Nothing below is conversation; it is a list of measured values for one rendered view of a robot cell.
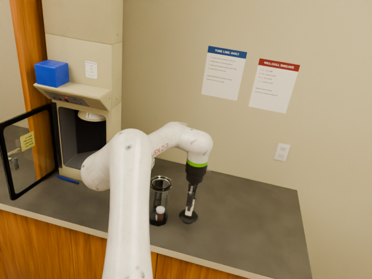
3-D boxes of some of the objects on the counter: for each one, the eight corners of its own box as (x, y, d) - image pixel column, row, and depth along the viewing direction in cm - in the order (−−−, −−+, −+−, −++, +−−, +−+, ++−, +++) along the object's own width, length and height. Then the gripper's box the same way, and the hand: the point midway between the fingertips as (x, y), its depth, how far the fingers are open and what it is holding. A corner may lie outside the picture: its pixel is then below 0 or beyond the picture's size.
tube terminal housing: (82, 154, 189) (75, 27, 152) (129, 165, 184) (134, 37, 148) (58, 175, 167) (44, 33, 131) (112, 188, 162) (112, 45, 126)
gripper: (200, 184, 122) (192, 226, 134) (206, 164, 136) (199, 204, 147) (182, 180, 123) (177, 222, 135) (191, 161, 137) (185, 200, 148)
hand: (189, 207), depth 139 cm, fingers closed on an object, 3 cm apart
